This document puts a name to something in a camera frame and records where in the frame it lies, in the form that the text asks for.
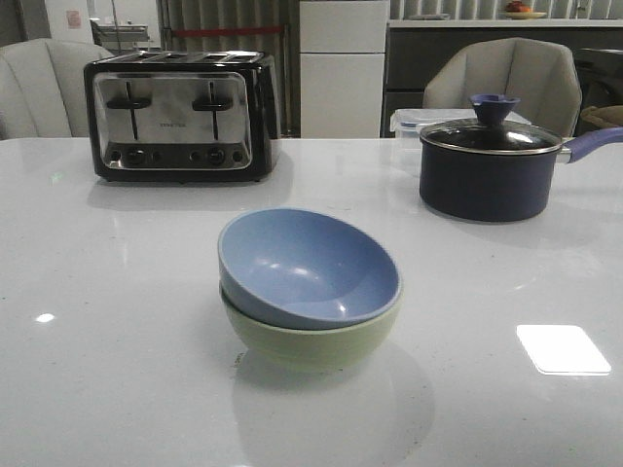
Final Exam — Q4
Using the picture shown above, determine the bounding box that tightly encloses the left beige armchair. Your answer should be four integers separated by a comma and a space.
1, 38, 112, 140

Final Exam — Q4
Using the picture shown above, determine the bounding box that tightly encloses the green bowl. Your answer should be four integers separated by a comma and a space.
219, 289, 403, 373

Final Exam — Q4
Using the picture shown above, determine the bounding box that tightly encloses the black and chrome toaster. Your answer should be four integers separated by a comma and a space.
84, 51, 280, 183

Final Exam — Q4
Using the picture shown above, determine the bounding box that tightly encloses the glass pot lid blue knob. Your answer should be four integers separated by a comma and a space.
420, 93, 563, 156

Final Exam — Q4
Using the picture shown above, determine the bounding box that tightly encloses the right beige armchair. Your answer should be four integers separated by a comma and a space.
422, 37, 582, 137

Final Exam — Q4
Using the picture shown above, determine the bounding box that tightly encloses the grey counter with white top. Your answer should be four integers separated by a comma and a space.
381, 20, 622, 136

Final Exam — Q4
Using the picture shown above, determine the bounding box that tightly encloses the blue bowl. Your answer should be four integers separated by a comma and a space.
217, 207, 402, 331

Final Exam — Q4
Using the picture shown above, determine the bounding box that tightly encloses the white cabinet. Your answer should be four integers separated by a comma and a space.
299, 1, 390, 138

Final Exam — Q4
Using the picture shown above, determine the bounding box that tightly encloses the clear plastic food container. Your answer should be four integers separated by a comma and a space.
390, 107, 531, 140

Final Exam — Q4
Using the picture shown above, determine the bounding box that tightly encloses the dark blue saucepan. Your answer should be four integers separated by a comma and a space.
420, 127, 622, 223

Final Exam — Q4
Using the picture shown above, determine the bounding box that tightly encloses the beige armchair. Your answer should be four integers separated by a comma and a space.
1, 38, 112, 140
422, 37, 582, 137

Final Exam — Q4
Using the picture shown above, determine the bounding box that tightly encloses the fruit plate on counter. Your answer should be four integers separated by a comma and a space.
501, 0, 547, 20

